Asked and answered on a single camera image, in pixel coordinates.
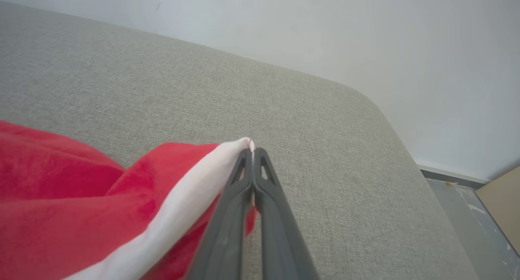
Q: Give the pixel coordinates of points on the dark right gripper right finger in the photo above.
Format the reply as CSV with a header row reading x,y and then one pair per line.
x,y
280,239

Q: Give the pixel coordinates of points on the red shirt with white trim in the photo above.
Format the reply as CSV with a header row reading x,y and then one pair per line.
x,y
61,211

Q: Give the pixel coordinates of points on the beige flat board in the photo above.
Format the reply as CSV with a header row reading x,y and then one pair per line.
x,y
503,202

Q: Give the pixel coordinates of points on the white wall skirting board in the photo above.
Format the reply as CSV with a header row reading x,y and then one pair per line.
x,y
447,172

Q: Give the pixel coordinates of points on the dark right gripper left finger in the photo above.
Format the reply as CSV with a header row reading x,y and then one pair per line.
x,y
227,231

